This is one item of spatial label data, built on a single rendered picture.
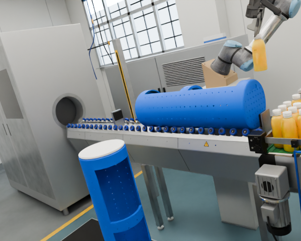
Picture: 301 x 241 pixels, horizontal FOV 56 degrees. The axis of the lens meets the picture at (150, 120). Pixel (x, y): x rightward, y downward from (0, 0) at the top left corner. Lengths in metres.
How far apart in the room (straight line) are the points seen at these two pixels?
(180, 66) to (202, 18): 1.13
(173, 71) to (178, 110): 1.93
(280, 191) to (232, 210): 1.11
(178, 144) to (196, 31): 2.90
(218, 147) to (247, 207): 0.79
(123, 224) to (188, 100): 0.84
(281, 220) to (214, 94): 0.73
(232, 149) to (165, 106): 0.52
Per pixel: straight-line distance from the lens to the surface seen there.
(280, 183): 1.41
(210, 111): 1.68
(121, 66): 2.80
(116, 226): 1.76
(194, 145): 1.86
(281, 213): 1.51
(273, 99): 4.62
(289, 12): 2.07
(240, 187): 2.33
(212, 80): 2.15
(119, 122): 2.55
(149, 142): 2.13
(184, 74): 3.63
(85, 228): 2.76
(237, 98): 1.59
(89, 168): 1.62
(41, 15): 6.89
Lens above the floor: 1.51
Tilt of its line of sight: 13 degrees down
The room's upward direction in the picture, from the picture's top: 14 degrees counter-clockwise
